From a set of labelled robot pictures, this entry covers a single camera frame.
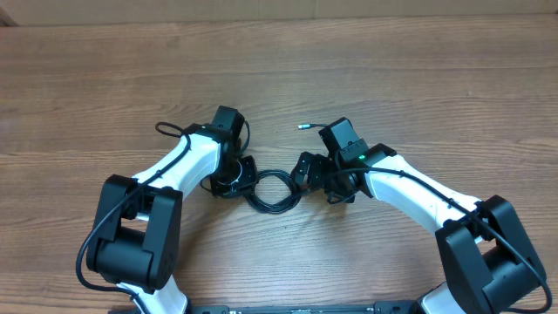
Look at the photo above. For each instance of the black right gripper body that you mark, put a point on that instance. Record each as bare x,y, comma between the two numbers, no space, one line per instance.
336,187

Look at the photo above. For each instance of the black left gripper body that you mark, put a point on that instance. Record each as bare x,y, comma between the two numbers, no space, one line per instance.
234,179

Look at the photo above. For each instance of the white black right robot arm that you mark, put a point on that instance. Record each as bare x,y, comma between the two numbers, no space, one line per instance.
488,259

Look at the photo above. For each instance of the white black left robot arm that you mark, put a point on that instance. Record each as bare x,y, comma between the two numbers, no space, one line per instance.
134,243

